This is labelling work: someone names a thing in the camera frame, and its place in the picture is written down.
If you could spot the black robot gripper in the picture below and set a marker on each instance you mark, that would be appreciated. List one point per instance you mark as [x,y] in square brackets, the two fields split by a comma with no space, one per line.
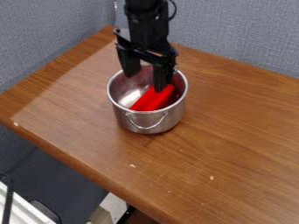
[143,41]

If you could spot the stainless steel pot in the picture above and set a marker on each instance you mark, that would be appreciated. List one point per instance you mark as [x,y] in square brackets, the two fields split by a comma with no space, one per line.
[145,111]

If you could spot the red rectangular block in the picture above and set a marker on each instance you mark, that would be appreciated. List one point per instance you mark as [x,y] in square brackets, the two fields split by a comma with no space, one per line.
[154,100]

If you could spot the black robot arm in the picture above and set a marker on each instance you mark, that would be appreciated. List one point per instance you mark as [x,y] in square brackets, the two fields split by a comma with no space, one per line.
[149,5]

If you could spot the black metal chair frame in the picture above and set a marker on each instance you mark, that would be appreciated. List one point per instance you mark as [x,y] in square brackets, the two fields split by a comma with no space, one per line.
[9,200]

